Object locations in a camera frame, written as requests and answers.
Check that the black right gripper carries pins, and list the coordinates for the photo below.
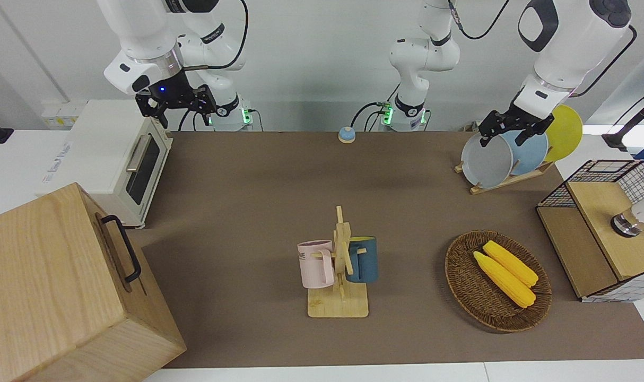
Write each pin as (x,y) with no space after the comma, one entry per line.
(173,93)

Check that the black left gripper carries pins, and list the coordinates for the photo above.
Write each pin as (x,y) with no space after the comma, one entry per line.
(513,119)

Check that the gray plate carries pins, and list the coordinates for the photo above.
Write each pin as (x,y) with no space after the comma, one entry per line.
(486,164)

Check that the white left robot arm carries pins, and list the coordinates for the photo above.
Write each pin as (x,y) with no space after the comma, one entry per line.
(571,48)

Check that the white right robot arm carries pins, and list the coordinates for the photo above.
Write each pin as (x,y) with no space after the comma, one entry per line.
(141,32)

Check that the light blue plate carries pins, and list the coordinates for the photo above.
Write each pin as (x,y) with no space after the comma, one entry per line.
(529,154)

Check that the wooden plate rack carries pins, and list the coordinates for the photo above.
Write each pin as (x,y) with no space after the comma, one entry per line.
(505,183)

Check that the yellow plate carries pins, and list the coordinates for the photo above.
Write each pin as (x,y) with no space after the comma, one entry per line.
(566,132)

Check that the wooden mug rack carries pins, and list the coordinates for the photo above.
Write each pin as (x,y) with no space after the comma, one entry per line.
(338,307)

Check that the white toaster oven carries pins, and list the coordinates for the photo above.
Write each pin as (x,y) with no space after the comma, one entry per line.
(99,148)

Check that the yellow corn cob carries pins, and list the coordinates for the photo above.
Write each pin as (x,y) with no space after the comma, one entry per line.
(505,281)
(513,262)

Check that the blue service bell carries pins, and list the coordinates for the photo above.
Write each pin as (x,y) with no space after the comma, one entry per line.
(346,136)

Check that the brown wicker basket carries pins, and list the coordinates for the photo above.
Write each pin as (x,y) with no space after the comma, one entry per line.
(476,297)

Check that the dark blue mug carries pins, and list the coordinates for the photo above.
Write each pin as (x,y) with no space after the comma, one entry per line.
(364,262)

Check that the pink mug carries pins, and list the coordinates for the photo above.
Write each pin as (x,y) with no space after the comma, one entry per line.
(316,265)

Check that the wooden drawer cabinet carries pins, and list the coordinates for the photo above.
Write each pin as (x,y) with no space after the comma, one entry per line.
(51,297)

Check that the black camera stand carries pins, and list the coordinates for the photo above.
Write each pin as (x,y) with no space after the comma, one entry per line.
(627,130)

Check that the yellowish wall socket strip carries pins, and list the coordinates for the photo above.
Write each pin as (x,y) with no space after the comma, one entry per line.
(62,118)

